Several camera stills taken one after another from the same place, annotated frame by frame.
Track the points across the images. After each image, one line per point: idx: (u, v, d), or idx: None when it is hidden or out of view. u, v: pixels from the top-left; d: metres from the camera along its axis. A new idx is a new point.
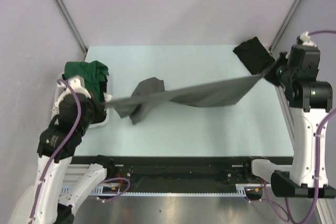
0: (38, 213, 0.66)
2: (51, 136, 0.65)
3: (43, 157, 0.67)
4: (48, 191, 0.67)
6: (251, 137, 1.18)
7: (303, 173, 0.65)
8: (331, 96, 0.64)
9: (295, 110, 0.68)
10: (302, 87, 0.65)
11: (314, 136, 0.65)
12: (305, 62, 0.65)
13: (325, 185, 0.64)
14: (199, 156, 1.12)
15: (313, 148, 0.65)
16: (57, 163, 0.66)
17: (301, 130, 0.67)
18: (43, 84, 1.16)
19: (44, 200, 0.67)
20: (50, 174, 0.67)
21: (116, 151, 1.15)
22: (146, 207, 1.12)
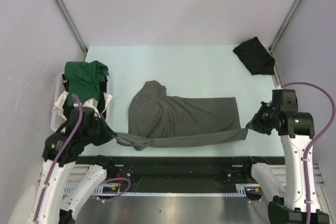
0: (41, 216, 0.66)
2: (56, 141, 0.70)
3: (48, 161, 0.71)
4: (50, 199, 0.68)
6: (250, 138, 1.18)
7: (296, 196, 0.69)
8: (313, 124, 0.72)
9: (282, 138, 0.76)
10: (286, 118, 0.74)
11: (301, 160, 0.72)
12: (285, 99, 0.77)
13: (318, 210, 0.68)
14: (202, 156, 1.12)
15: (302, 171, 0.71)
16: (61, 167, 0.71)
17: (290, 157, 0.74)
18: (44, 84, 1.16)
19: (48, 203, 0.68)
20: (53, 179, 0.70)
21: (116, 151, 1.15)
22: (147, 207, 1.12)
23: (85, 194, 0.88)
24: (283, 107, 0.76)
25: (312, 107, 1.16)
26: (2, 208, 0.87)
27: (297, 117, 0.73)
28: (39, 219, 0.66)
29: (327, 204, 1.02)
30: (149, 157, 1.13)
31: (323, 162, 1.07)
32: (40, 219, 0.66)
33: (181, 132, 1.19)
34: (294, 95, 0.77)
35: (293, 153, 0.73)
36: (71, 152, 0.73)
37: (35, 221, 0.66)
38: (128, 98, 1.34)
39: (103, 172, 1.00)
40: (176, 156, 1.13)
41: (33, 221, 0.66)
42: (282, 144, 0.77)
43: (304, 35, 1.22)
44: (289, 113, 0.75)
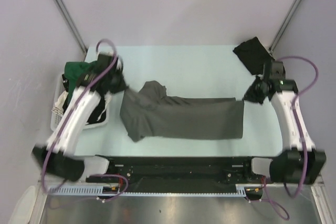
0: (64, 135, 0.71)
2: (89, 74, 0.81)
3: (79, 89, 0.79)
4: (75, 119, 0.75)
6: (251, 137, 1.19)
7: (291, 138, 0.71)
8: (295, 85, 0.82)
9: (272, 99, 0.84)
10: (274, 84, 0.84)
11: (291, 109, 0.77)
12: (273, 68, 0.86)
13: (314, 148, 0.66)
14: (201, 157, 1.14)
15: (293, 117, 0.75)
16: (92, 94, 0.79)
17: (279, 108, 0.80)
18: (43, 84, 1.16)
19: (70, 128, 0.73)
20: (82, 105, 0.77)
21: (116, 151, 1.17)
22: (146, 207, 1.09)
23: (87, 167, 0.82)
24: (271, 75, 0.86)
25: (312, 107, 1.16)
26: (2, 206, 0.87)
27: (283, 83, 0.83)
28: (62, 136, 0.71)
29: (328, 205, 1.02)
30: (149, 157, 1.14)
31: (323, 162, 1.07)
32: (62, 138, 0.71)
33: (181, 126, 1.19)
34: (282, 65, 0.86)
35: (284, 101, 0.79)
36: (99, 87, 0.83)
37: (57, 139, 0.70)
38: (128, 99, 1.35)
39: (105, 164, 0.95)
40: (176, 156, 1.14)
41: (56, 138, 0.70)
42: (275, 106, 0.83)
43: (304, 35, 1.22)
44: (275, 80, 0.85)
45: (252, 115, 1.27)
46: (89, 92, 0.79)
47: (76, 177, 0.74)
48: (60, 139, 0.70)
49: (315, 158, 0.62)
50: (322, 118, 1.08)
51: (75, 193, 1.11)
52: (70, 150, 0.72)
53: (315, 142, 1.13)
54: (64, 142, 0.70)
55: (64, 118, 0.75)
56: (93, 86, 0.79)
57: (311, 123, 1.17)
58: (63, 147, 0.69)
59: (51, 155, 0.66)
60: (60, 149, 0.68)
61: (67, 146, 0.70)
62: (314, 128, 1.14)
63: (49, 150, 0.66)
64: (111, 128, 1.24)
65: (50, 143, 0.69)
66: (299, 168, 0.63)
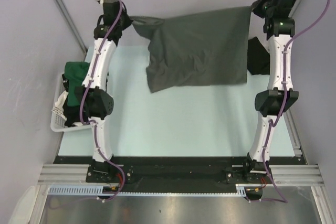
0: (96, 76, 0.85)
2: (104, 26, 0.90)
3: (98, 39, 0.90)
4: (102, 61, 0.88)
6: (250, 138, 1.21)
7: (274, 80, 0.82)
8: (294, 26, 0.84)
9: (269, 37, 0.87)
10: (273, 24, 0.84)
11: (282, 53, 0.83)
12: (281, 3, 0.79)
13: (291, 89, 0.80)
14: (205, 157, 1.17)
15: (282, 61, 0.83)
16: (109, 42, 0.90)
17: (272, 50, 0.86)
18: (44, 83, 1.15)
19: (101, 66, 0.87)
20: (104, 50, 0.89)
21: (116, 151, 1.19)
22: (147, 208, 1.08)
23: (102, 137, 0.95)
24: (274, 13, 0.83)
25: (313, 106, 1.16)
26: (2, 206, 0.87)
27: (283, 25, 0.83)
28: (95, 76, 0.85)
29: (328, 205, 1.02)
30: (151, 156, 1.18)
31: (324, 162, 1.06)
32: (95, 78, 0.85)
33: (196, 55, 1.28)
34: None
35: (276, 49, 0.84)
36: (115, 36, 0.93)
37: (92, 78, 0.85)
38: (132, 94, 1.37)
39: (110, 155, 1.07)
40: (178, 156, 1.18)
41: (91, 78, 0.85)
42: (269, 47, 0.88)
43: (305, 35, 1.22)
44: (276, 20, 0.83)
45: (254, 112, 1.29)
46: (107, 40, 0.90)
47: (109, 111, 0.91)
48: (94, 80, 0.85)
49: (290, 95, 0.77)
50: (323, 118, 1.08)
51: (75, 193, 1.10)
52: (103, 86, 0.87)
53: (315, 142, 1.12)
54: (98, 81, 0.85)
55: (93, 62, 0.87)
56: (109, 35, 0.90)
57: (312, 123, 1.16)
58: (98, 85, 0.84)
59: (87, 92, 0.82)
60: (95, 86, 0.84)
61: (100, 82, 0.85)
62: (315, 128, 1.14)
63: (86, 87, 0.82)
64: (112, 128, 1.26)
65: (86, 83, 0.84)
66: (277, 99, 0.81)
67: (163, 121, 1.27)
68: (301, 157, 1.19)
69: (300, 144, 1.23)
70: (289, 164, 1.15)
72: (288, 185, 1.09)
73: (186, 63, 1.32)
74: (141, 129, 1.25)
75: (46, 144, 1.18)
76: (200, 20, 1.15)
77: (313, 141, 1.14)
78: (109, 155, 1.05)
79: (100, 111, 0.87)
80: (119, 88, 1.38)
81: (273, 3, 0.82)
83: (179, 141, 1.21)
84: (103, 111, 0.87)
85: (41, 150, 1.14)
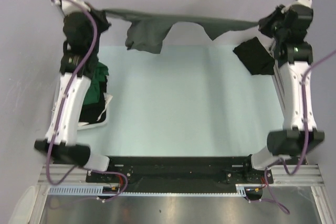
0: (62, 128, 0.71)
2: (73, 57, 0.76)
3: (65, 75, 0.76)
4: (71, 104, 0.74)
6: (250, 138, 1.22)
7: (294, 117, 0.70)
8: (311, 52, 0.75)
9: (282, 66, 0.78)
10: (287, 49, 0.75)
11: (299, 84, 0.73)
12: (294, 24, 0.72)
13: (314, 128, 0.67)
14: (205, 156, 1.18)
15: (300, 94, 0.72)
16: (80, 78, 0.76)
17: (287, 80, 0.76)
18: (43, 84, 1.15)
19: (67, 114, 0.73)
20: (73, 90, 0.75)
21: (116, 151, 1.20)
22: (147, 208, 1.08)
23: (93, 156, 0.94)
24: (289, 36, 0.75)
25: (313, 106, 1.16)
26: (2, 207, 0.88)
27: (299, 51, 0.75)
28: (60, 129, 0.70)
29: (328, 204, 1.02)
30: (151, 156, 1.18)
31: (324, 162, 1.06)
32: (61, 130, 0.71)
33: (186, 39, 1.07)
34: (310, 19, 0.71)
35: (294, 81, 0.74)
36: (87, 68, 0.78)
37: (56, 132, 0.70)
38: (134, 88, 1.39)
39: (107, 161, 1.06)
40: (178, 156, 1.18)
41: (54, 131, 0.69)
42: (283, 77, 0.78)
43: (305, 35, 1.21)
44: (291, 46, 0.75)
45: (254, 112, 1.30)
46: (77, 77, 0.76)
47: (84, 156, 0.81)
48: (59, 133, 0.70)
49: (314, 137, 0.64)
50: (323, 119, 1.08)
51: (75, 193, 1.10)
52: (72, 138, 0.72)
53: None
54: (63, 135, 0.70)
55: (58, 108, 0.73)
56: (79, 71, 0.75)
57: None
58: (64, 138, 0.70)
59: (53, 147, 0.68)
60: (61, 141, 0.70)
61: (69, 135, 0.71)
62: None
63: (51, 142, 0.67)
64: (111, 128, 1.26)
65: (51, 136, 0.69)
66: (297, 142, 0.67)
67: (163, 121, 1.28)
68: None
69: None
70: (289, 164, 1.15)
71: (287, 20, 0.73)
72: (288, 185, 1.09)
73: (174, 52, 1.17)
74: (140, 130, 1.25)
75: None
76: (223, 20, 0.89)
77: None
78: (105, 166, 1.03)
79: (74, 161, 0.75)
80: (119, 88, 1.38)
81: (285, 25, 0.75)
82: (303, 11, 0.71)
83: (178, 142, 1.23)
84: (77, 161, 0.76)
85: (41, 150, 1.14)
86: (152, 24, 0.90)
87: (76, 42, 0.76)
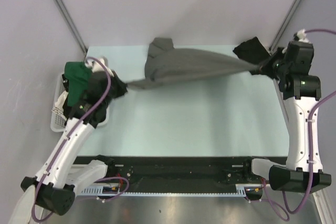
0: (53, 169, 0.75)
2: (84, 104, 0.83)
3: (73, 119, 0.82)
4: (69, 148, 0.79)
6: (251, 138, 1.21)
7: (298, 157, 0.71)
8: (319, 86, 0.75)
9: (287, 99, 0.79)
10: (293, 81, 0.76)
11: (306, 121, 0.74)
12: (298, 59, 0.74)
13: (321, 171, 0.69)
14: (206, 156, 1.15)
15: (306, 132, 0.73)
16: (85, 124, 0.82)
17: (293, 115, 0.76)
18: (43, 84, 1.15)
19: (63, 157, 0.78)
20: (75, 134, 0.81)
21: (116, 151, 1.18)
22: (146, 207, 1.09)
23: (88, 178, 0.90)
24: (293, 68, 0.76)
25: None
26: (2, 207, 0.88)
27: (306, 83, 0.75)
28: (52, 170, 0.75)
29: (327, 204, 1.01)
30: (151, 157, 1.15)
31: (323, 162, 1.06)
32: (52, 171, 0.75)
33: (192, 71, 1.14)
34: (311, 51, 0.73)
35: (299, 118, 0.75)
36: (94, 117, 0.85)
37: (47, 172, 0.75)
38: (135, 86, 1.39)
39: (104, 167, 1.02)
40: (178, 156, 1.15)
41: (46, 172, 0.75)
42: (288, 110, 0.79)
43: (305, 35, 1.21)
44: (297, 78, 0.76)
45: (255, 111, 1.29)
46: (83, 123, 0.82)
47: (65, 208, 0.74)
48: (50, 173, 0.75)
49: (319, 182, 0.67)
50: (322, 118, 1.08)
51: None
52: (60, 181, 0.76)
53: None
54: (53, 176, 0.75)
55: (56, 149, 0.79)
56: (86, 118, 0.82)
57: None
58: (53, 181, 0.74)
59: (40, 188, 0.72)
60: (49, 183, 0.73)
61: (57, 179, 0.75)
62: None
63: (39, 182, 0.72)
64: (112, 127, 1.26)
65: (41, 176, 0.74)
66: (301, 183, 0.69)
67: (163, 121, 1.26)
68: None
69: None
70: None
71: (291, 55, 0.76)
72: None
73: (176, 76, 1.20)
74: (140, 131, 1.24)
75: (46, 144, 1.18)
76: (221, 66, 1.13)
77: None
78: (102, 173, 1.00)
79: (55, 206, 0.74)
80: None
81: (287, 62, 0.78)
82: (303, 45, 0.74)
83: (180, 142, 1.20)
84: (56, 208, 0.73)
85: (41, 151, 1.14)
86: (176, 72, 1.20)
87: (91, 94, 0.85)
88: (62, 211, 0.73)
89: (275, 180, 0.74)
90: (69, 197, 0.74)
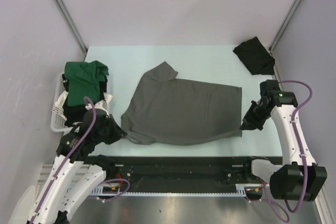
0: (43, 210, 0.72)
2: (72, 139, 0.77)
3: (60, 156, 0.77)
4: (57, 187, 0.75)
6: (251, 137, 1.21)
7: (291, 153, 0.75)
8: (294, 97, 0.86)
9: (274, 115, 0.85)
10: (274, 96, 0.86)
11: (290, 122, 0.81)
12: (270, 85, 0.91)
13: (314, 163, 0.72)
14: (206, 156, 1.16)
15: (293, 132, 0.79)
16: (72, 163, 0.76)
17: (279, 121, 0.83)
18: (44, 84, 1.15)
19: (52, 196, 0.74)
20: (62, 173, 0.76)
21: (116, 151, 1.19)
22: (146, 207, 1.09)
23: (84, 194, 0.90)
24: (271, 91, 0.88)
25: (312, 106, 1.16)
26: (2, 207, 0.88)
27: (284, 94, 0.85)
28: (41, 211, 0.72)
29: (327, 204, 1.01)
30: (152, 156, 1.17)
31: (323, 161, 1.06)
32: (41, 212, 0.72)
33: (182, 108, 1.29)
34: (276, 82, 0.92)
35: (284, 123, 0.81)
36: (82, 152, 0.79)
37: (37, 213, 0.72)
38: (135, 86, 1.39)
39: (102, 173, 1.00)
40: (179, 156, 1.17)
41: (35, 213, 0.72)
42: (275, 121, 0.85)
43: (304, 35, 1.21)
44: (274, 93, 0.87)
45: None
46: (69, 160, 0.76)
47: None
48: (39, 214, 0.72)
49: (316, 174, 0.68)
50: (322, 118, 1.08)
51: None
52: (50, 220, 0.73)
53: (315, 142, 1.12)
54: (42, 217, 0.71)
55: (45, 189, 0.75)
56: (73, 156, 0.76)
57: (311, 123, 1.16)
58: (42, 221, 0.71)
59: None
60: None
61: (46, 220, 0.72)
62: (314, 128, 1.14)
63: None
64: None
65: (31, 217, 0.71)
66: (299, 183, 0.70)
67: (161, 120, 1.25)
68: None
69: None
70: None
71: (264, 87, 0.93)
72: None
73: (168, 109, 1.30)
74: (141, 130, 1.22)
75: (46, 145, 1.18)
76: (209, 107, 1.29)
77: (313, 142, 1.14)
78: (100, 173, 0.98)
79: None
80: (119, 87, 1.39)
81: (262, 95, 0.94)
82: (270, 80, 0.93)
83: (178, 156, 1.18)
84: None
85: (42, 151, 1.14)
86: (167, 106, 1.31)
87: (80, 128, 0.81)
88: None
89: (275, 185, 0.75)
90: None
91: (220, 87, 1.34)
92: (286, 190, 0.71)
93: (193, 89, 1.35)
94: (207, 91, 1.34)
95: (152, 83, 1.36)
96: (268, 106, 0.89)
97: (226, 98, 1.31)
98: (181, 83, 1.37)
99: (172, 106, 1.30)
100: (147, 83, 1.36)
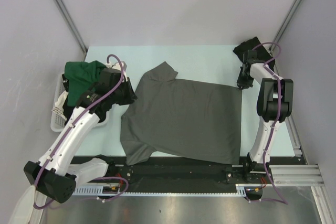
0: (57, 155, 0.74)
2: (91, 94, 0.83)
3: (79, 107, 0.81)
4: (74, 135, 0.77)
6: (250, 137, 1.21)
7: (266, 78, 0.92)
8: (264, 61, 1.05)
9: (253, 74, 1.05)
10: (249, 63, 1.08)
11: (263, 66, 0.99)
12: (249, 54, 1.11)
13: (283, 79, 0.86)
14: (205, 156, 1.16)
15: (265, 70, 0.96)
16: (91, 114, 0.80)
17: (255, 71, 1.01)
18: (44, 84, 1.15)
19: (67, 144, 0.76)
20: (80, 122, 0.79)
21: (116, 151, 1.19)
22: (146, 207, 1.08)
23: (88, 174, 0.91)
24: (249, 60, 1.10)
25: (312, 106, 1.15)
26: (2, 206, 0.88)
27: (256, 62, 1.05)
28: (55, 156, 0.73)
29: (328, 204, 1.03)
30: (153, 157, 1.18)
31: (324, 161, 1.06)
32: (55, 157, 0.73)
33: (182, 109, 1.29)
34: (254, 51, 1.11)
35: (260, 67, 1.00)
36: (100, 108, 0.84)
37: (50, 158, 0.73)
38: (135, 86, 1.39)
39: (104, 167, 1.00)
40: (178, 157, 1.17)
41: (49, 158, 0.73)
42: (254, 74, 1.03)
43: (304, 35, 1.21)
44: (250, 60, 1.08)
45: (252, 109, 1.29)
46: (88, 112, 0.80)
47: (66, 194, 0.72)
48: (52, 159, 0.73)
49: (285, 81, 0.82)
50: (322, 119, 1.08)
51: (75, 192, 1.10)
52: (62, 169, 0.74)
53: (315, 142, 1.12)
54: (55, 163, 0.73)
55: (61, 136, 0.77)
56: (92, 107, 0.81)
57: (311, 123, 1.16)
58: (55, 167, 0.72)
59: (42, 174, 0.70)
60: (51, 169, 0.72)
61: (59, 165, 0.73)
62: (313, 128, 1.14)
63: (42, 168, 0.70)
64: (111, 127, 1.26)
65: (43, 162, 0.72)
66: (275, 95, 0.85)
67: (161, 119, 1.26)
68: (301, 157, 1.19)
69: (300, 144, 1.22)
70: (290, 165, 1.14)
71: (245, 56, 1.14)
72: (287, 185, 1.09)
73: (168, 109, 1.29)
74: (142, 129, 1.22)
75: (46, 144, 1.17)
76: (210, 109, 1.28)
77: (313, 142, 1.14)
78: (103, 171, 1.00)
79: (54, 195, 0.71)
80: None
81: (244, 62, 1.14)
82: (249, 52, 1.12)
83: (179, 157, 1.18)
84: (55, 198, 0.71)
85: (42, 150, 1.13)
86: (168, 106, 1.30)
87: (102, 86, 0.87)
88: (62, 199, 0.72)
89: (259, 106, 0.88)
90: (69, 186, 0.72)
91: (220, 88, 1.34)
92: (268, 102, 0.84)
93: (193, 89, 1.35)
94: (206, 91, 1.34)
95: (153, 83, 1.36)
96: (245, 71, 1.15)
97: (227, 97, 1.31)
98: (181, 83, 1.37)
99: (172, 107, 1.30)
100: (149, 84, 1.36)
